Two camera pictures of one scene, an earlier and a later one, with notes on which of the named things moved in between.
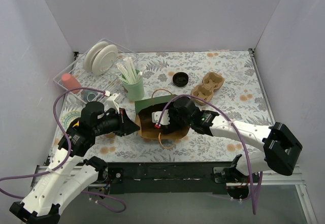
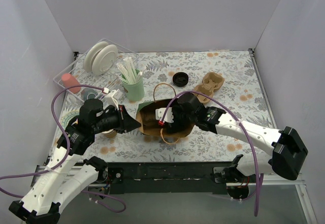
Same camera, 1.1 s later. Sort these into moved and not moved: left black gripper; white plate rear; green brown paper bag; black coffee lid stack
Moved: green brown paper bag
Not moved: white plate rear; left black gripper; black coffee lid stack
